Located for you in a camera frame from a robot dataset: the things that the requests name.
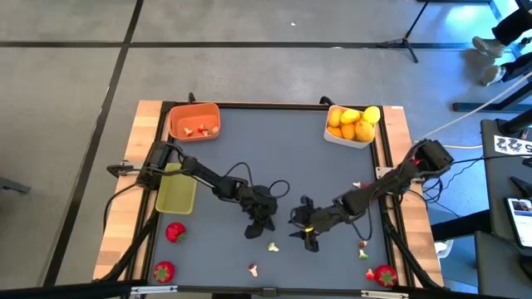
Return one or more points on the green toy mushroom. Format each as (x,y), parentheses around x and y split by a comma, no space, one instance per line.
(363,254)

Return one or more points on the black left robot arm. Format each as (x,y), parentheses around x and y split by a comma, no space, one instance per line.
(208,176)

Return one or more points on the red cap toy mushroom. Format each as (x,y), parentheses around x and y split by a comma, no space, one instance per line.
(369,274)
(202,128)

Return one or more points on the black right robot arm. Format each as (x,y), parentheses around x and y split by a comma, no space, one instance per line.
(386,182)

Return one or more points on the black tripod stand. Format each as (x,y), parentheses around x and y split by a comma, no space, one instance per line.
(403,40)

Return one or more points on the orange plastic basket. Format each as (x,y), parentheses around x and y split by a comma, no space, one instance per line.
(193,114)

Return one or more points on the round toy orange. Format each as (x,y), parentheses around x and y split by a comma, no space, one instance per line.
(348,131)
(334,131)

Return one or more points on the black side table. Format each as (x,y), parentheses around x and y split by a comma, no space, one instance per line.
(498,187)

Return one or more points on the red strawberry upper left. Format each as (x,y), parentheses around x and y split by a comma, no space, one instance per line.
(175,232)

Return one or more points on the black desk foot bar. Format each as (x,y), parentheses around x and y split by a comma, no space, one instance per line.
(478,107)

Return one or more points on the black clamp hook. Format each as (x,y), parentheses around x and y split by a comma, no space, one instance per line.
(326,99)
(191,97)

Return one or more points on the grey furniture foot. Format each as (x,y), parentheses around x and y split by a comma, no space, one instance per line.
(14,184)

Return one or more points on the yellow-green plastic basket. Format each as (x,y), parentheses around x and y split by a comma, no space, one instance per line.
(176,193)

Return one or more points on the white plastic object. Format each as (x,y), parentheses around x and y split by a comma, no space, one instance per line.
(442,248)

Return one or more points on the brown cap toy mushroom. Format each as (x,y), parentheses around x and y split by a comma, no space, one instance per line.
(252,270)
(363,244)
(207,133)

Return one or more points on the white plastic basket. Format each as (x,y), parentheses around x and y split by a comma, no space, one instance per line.
(341,142)

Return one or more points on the person's leg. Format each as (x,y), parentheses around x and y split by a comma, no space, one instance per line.
(513,27)
(517,68)

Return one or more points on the black pole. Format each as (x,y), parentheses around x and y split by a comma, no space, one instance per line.
(515,124)

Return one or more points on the tablet with lit screen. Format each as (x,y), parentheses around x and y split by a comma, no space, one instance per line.
(521,220)

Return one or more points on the white mounting plate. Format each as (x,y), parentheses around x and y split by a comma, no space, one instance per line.
(381,171)

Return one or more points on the white printed marker sheet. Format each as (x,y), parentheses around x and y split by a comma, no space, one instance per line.
(513,145)

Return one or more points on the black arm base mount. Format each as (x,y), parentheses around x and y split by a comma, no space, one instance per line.
(120,169)

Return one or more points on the black rig crossbar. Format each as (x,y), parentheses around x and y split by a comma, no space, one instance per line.
(62,290)

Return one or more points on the wooden table side board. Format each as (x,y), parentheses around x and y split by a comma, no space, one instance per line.
(415,232)
(118,241)

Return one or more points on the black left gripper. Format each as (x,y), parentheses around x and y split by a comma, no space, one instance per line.
(259,203)

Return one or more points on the silver metal bracket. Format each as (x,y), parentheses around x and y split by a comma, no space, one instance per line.
(154,289)
(384,294)

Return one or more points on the orange oval toy fruit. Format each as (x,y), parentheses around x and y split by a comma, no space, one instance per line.
(335,117)

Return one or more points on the yellow-orange toy mango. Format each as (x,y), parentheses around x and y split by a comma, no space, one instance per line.
(364,130)

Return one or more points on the person's foot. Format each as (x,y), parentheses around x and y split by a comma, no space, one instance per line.
(493,74)
(488,46)

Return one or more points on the pale white toy mushroom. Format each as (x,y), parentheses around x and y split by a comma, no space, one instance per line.
(188,131)
(272,247)
(215,130)
(356,184)

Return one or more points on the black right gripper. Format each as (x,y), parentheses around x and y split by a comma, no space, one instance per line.
(313,218)

